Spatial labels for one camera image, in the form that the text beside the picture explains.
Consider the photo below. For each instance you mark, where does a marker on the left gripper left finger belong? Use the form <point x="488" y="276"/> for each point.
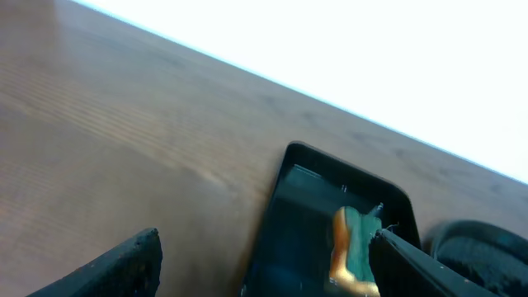
<point x="131" y="268"/>

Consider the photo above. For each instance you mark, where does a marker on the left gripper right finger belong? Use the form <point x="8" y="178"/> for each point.
<point x="398" y="268"/>

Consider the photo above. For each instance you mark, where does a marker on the yellow green sponge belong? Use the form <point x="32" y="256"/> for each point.
<point x="350" y="265"/>

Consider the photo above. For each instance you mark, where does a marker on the black round tray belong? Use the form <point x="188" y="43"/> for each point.
<point x="485" y="254"/>

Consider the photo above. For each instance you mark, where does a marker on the black rectangular tray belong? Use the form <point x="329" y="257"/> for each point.
<point x="292" y="252"/>

